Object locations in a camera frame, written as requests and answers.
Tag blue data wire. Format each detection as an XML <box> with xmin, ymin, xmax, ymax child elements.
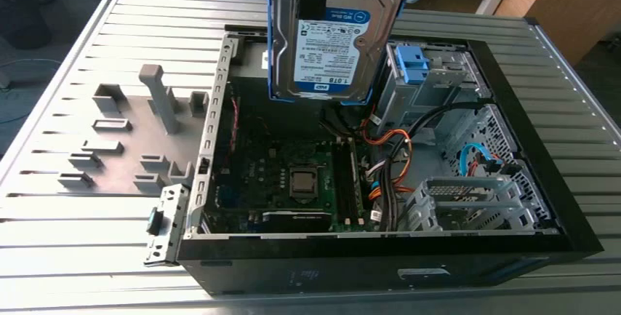
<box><xmin>459</xmin><ymin>143</ymin><xmax>491</xmax><ymax>178</ymax></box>

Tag CPU socket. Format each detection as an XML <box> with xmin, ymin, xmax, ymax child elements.
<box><xmin>288</xmin><ymin>164</ymin><xmax>322</xmax><ymax>203</ymax></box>

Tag blue drive cage latch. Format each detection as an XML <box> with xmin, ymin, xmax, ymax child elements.
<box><xmin>395</xmin><ymin>44</ymin><xmax>432</xmax><ymax>71</ymax></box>
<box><xmin>403</xmin><ymin>66</ymin><xmax>431</xmax><ymax>84</ymax></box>

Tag blue floor cable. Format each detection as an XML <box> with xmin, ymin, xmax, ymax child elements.
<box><xmin>0</xmin><ymin>109</ymin><xmax>31</xmax><ymax>125</ymax></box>

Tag black office chair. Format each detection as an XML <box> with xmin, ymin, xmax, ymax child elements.
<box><xmin>0</xmin><ymin>0</ymin><xmax>55</xmax><ymax>50</ymax></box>

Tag orange yellow power wires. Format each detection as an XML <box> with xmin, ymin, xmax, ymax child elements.
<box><xmin>362</xmin><ymin>113</ymin><xmax>414</xmax><ymax>203</ymax></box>

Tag grey power supply unit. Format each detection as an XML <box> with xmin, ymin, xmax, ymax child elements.
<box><xmin>231</xmin><ymin>42</ymin><xmax>327</xmax><ymax>140</ymax></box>

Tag grey parts rack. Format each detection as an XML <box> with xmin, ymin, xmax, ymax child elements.
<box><xmin>57</xmin><ymin>63</ymin><xmax>213</xmax><ymax>196</ymax></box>

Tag silver disk bay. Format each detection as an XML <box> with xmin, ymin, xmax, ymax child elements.
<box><xmin>402</xmin><ymin>175</ymin><xmax>540</xmax><ymax>233</ymax></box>

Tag hard disk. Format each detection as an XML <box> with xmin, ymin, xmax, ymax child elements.
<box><xmin>260</xmin><ymin>0</ymin><xmax>423</xmax><ymax>108</ymax></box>

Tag silver expansion slot bracket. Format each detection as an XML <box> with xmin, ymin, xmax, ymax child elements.
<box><xmin>143</xmin><ymin>183</ymin><xmax>191</xmax><ymax>268</ymax></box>

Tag thin red wire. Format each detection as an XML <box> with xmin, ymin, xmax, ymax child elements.
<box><xmin>229</xmin><ymin>95</ymin><xmax>243</xmax><ymax>151</ymax></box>

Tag black open PC case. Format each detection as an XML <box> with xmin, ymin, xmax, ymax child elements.
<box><xmin>175</xmin><ymin>23</ymin><xmax>606</xmax><ymax>297</ymax></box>

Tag grey metal drive cage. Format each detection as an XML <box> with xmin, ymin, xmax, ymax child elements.
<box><xmin>374</xmin><ymin>40</ymin><xmax>491</xmax><ymax>136</ymax></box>

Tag pale grey floor cable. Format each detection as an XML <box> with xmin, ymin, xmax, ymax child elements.
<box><xmin>0</xmin><ymin>58</ymin><xmax>65</xmax><ymax>72</ymax></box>

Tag wooden cabinet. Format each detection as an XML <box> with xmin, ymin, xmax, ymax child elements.
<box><xmin>495</xmin><ymin>0</ymin><xmax>621</xmax><ymax>67</ymax></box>

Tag black RAM slot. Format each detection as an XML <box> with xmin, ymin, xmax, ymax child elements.
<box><xmin>334</xmin><ymin>140</ymin><xmax>354</xmax><ymax>224</ymax></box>
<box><xmin>348</xmin><ymin>139</ymin><xmax>367</xmax><ymax>224</ymax></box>

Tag black wire connector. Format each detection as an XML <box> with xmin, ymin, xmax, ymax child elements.
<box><xmin>484</xmin><ymin>158</ymin><xmax>522</xmax><ymax>177</ymax></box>

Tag green motherboard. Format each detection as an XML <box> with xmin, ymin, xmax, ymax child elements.
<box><xmin>203</xmin><ymin>136</ymin><xmax>384</xmax><ymax>234</ymax></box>

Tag blue bracket latch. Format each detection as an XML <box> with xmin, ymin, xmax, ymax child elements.
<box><xmin>146</xmin><ymin>207</ymin><xmax>167</xmax><ymax>236</ymax></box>

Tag black graphics card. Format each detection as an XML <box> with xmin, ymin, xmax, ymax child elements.
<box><xmin>262</xmin><ymin>210</ymin><xmax>334</xmax><ymax>232</ymax></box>

